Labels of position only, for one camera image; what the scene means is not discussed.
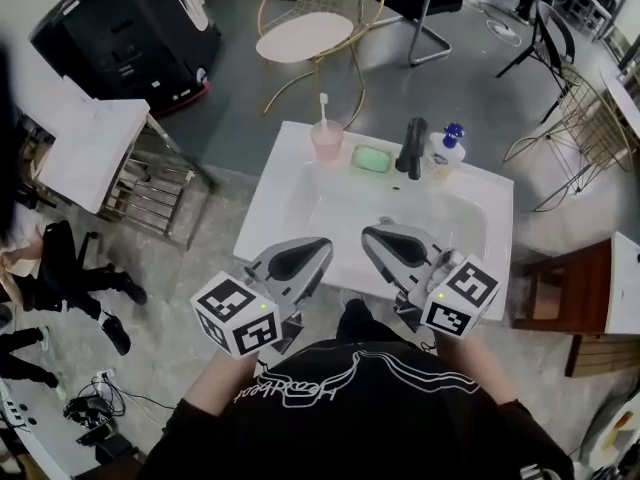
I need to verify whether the tangle of black cables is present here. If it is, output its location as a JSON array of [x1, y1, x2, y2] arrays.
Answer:
[[62, 369, 177, 450]]

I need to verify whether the black wheeled machine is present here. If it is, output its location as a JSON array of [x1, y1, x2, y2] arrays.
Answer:
[[29, 0, 224, 117]]

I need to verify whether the person's black printed shirt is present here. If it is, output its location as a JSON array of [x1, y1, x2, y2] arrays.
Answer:
[[139, 297, 576, 480]]

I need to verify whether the gold wire chair pink seat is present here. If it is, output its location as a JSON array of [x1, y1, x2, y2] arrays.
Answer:
[[255, 0, 387, 129]]

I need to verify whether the pink translucent cup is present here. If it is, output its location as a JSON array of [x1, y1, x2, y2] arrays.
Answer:
[[310, 120, 346, 170]]

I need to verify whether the white ceramic washbasin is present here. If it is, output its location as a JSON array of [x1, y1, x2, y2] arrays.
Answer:
[[232, 120, 515, 322]]

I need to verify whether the green soap bar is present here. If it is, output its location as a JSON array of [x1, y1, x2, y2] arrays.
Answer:
[[351, 145, 393, 174]]

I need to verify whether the black faucet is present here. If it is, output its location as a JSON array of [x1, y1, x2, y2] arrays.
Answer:
[[394, 116, 429, 181]]

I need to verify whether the blue pump soap bottle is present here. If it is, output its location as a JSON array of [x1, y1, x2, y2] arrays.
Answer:
[[424, 122, 468, 185]]

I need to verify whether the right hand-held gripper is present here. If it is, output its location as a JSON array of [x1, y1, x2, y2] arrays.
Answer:
[[360, 222, 501, 340]]

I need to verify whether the black folding chair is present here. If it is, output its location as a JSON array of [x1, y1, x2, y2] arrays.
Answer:
[[494, 0, 577, 124]]

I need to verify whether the brown wooden cabinet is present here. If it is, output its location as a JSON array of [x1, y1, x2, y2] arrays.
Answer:
[[512, 240, 640, 379]]

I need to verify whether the person's left forearm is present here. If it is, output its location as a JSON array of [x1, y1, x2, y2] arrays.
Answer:
[[184, 346, 267, 417]]

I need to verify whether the white table with metal rack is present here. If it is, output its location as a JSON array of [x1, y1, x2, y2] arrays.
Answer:
[[37, 96, 217, 250]]

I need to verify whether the person's right forearm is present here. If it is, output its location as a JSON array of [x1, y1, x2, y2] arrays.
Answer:
[[433, 335, 519, 409]]

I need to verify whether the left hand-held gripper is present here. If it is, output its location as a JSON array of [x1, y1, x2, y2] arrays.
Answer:
[[189, 236, 335, 358]]

